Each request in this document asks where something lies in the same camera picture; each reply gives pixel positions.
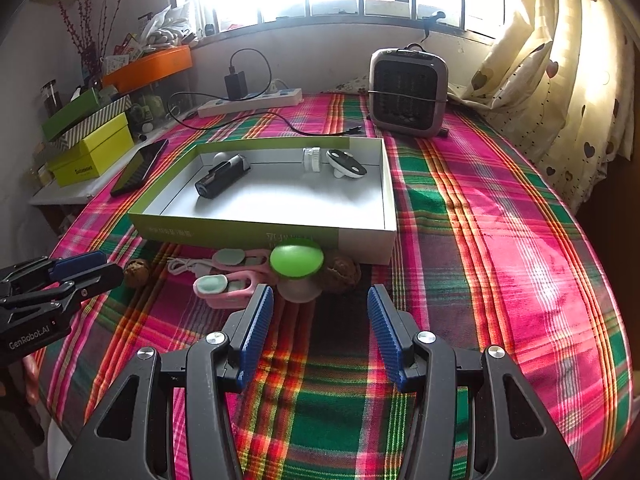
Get black charger cable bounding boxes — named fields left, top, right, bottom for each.
left=167, top=48, right=363, bottom=137

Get glass jar dark contents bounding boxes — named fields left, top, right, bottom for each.
left=40, top=79, right=63, bottom=116

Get red berry branches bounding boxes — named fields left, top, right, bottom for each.
left=55, top=0, right=131, bottom=83

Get pink green plaid blanket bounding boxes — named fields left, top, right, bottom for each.
left=30, top=91, right=636, bottom=480

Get green cardboard box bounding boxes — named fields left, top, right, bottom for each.
left=127, top=135, right=398, bottom=266

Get black phone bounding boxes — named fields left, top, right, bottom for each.
left=110, top=138, right=170, bottom=197

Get yellow green box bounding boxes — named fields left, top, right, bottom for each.
left=47, top=112, right=136, bottom=188

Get brown walnut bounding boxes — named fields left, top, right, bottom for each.
left=123, top=258, right=152, bottom=288
left=320, top=255, right=362, bottom=292

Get black charger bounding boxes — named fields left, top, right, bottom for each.
left=223, top=72, right=248, bottom=101

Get black oval dotted gadget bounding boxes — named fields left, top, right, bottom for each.
left=326, top=147, right=368, bottom=181

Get cream floral cloth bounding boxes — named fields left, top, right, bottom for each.
left=325, top=76, right=373, bottom=96

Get pile of plastic bags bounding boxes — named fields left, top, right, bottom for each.
left=102, top=2, right=201, bottom=58

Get cream heart print curtain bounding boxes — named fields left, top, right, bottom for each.
left=450, top=0, right=640, bottom=211

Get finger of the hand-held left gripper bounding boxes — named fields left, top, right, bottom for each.
left=0, top=263, right=125, bottom=311
left=0, top=251, right=108, bottom=297

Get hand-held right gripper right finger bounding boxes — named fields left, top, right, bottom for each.
left=367, top=284, right=583, bottom=480

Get striped box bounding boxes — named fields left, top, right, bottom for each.
left=47, top=94, right=133, bottom=151

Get small grey space heater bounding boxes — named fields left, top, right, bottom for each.
left=367, top=44, right=449, bottom=139

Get pale green mug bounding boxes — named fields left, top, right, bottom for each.
left=131, top=94, right=165, bottom=123

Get white usb cable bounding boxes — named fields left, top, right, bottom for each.
left=166, top=255, right=221, bottom=278

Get small white jar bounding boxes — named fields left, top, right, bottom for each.
left=301, top=146, right=325, bottom=174

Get dark green box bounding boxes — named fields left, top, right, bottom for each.
left=41, top=87, right=103, bottom=142

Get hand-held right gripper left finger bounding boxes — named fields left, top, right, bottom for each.
left=56, top=284, right=275, bottom=480

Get white power strip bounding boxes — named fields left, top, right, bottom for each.
left=196, top=87, right=304, bottom=118

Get orange box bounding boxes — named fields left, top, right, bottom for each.
left=102, top=45, right=193, bottom=93

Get black window handle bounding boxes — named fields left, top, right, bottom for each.
left=422, top=10, right=447, bottom=41

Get black device clear cap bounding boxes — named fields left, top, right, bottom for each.
left=194, top=152, right=251, bottom=201

